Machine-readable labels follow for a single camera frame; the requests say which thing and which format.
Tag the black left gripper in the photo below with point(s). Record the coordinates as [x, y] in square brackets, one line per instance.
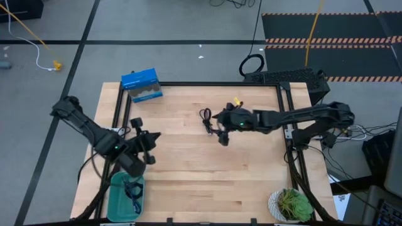
[136, 146]

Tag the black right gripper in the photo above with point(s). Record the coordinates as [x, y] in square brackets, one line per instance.
[234, 120]

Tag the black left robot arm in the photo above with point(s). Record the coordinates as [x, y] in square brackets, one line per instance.
[91, 130]

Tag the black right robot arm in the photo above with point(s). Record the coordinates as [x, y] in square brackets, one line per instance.
[314, 113]

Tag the yellow tape tag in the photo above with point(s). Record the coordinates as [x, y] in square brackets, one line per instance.
[237, 101]

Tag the blue cardboard box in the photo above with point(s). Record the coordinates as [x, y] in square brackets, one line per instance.
[141, 84]

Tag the teal plastic tray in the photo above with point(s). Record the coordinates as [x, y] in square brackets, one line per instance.
[117, 201]

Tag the black keyboard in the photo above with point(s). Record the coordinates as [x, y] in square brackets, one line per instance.
[391, 216]
[292, 78]

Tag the green succulent in white pot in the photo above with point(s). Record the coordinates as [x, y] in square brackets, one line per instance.
[295, 205]

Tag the white power strip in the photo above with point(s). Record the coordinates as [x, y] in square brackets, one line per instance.
[348, 137]

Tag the black mat with orange stripes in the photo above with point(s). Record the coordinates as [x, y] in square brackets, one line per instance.
[345, 59]

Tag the white printed paper sheet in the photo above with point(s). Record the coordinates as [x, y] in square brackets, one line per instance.
[340, 201]

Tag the black desk bar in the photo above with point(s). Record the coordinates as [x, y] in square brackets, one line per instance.
[355, 185]

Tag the black bag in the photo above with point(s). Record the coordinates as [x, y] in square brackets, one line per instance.
[377, 153]

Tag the small grey floor object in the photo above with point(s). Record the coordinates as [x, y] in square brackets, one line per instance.
[4, 65]

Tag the grey desk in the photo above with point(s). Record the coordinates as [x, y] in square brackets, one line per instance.
[367, 204]

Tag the grey monitor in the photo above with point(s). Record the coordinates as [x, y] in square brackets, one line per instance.
[395, 157]

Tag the black floor box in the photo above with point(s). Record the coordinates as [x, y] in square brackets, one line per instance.
[22, 9]

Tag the silver metal bracket plate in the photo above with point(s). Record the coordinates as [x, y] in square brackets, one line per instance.
[289, 133]

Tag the black frame clamp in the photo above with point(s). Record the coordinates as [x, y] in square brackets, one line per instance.
[254, 221]
[169, 221]

